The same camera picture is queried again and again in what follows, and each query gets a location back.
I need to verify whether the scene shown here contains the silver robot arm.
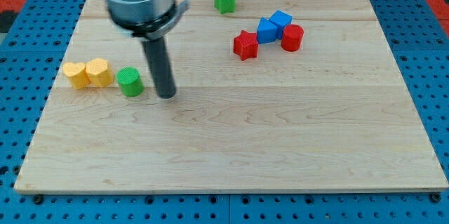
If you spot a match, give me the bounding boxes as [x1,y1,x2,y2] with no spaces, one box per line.
[105,0,190,41]

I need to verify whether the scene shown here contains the yellow heart block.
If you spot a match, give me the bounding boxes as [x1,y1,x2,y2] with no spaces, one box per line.
[62,62,91,89]

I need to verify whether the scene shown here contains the green cylinder block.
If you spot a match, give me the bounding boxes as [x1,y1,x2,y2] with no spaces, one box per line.
[116,67,144,97]

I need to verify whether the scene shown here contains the blue triangle block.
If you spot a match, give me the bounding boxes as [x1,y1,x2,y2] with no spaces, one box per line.
[257,18,277,44]

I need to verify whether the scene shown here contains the yellow hexagon block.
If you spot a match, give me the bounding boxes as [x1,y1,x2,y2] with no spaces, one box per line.
[86,58,114,87]

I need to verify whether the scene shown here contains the wooden board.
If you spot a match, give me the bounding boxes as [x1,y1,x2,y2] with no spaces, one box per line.
[15,0,448,195]

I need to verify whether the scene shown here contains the green star block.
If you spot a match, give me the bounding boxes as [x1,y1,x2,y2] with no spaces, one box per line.
[214,0,236,14]

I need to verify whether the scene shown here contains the red star block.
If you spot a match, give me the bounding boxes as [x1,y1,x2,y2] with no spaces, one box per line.
[233,30,259,61]

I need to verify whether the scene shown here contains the blue cube block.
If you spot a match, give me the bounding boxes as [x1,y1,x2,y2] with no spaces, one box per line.
[269,11,293,39]

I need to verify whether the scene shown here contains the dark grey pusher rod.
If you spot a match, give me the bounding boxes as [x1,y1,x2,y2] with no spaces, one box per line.
[141,37,176,99]

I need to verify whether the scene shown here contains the red cylinder block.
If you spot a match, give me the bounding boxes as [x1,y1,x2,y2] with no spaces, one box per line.
[281,24,304,52]

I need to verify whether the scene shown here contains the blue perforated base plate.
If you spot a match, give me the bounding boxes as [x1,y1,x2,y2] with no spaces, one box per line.
[1,0,448,223]

